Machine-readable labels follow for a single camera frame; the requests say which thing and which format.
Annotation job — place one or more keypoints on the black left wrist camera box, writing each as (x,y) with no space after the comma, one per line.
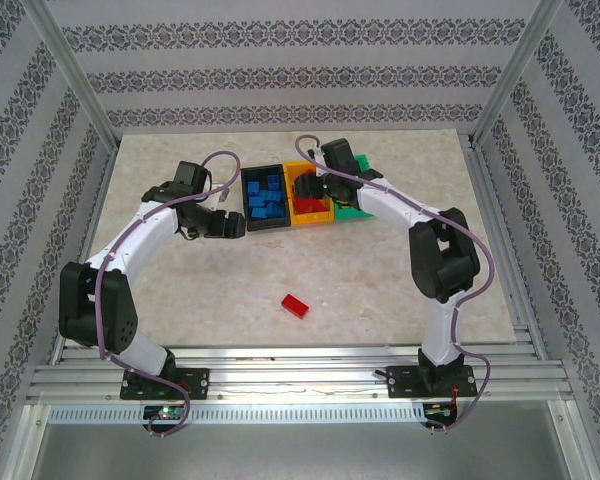
(190,175)

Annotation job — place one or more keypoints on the red two-by-four lego brick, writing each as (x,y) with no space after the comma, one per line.
(322,204)
(305,205)
(295,306)

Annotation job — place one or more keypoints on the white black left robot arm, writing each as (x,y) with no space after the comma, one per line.
(130,240)

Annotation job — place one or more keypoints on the yellow plastic bin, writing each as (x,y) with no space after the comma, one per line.
(310,218)

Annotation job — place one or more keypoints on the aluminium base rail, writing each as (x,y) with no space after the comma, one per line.
(300,375)

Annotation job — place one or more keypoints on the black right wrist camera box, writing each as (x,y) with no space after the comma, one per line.
(340,155)

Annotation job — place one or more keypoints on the aluminium frame post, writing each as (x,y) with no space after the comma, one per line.
(70,70)
(517,70)

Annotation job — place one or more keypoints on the grey metal panel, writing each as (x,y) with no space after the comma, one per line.
(300,455)

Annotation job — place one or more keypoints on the black plastic bin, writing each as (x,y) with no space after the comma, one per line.
(244,200)

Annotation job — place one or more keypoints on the blue two-by-four lego brick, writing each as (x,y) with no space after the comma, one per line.
(275,197)

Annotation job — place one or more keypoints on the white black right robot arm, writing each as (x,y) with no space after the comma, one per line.
(445,260)

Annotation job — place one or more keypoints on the aluminium side rail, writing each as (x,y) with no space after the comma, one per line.
(505,250)

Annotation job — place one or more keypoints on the green plastic bin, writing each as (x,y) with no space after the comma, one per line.
(350,212)

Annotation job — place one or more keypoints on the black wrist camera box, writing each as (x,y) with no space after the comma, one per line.
(340,155)
(190,175)

